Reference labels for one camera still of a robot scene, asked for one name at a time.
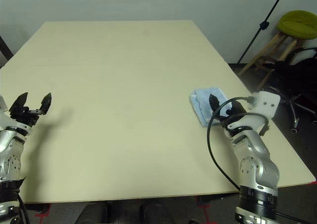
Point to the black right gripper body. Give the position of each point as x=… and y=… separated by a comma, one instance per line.
x=229, y=117

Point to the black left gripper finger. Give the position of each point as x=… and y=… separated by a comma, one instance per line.
x=19, y=102
x=45, y=105

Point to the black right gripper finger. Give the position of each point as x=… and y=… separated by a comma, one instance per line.
x=238, y=108
x=214, y=103

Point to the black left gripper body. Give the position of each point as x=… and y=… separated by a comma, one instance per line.
x=24, y=117

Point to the light blue terry towel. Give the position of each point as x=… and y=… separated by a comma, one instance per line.
x=201, y=102

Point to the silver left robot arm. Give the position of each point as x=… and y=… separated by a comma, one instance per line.
x=10, y=157

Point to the beige side table black legs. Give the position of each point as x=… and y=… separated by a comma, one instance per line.
x=5, y=49

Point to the black office chair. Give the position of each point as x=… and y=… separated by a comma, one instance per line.
x=294, y=80

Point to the black tripod stand pole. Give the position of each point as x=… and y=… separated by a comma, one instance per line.
x=263, y=25

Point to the green stool with wooden legs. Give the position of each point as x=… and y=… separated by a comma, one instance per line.
x=299, y=25

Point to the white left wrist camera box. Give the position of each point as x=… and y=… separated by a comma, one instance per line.
x=3, y=117

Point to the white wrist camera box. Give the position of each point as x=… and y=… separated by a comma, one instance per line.
x=267, y=103
x=3, y=117

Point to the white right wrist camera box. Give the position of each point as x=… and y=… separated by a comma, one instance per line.
x=267, y=103

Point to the black table base frame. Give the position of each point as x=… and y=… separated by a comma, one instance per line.
x=37, y=207

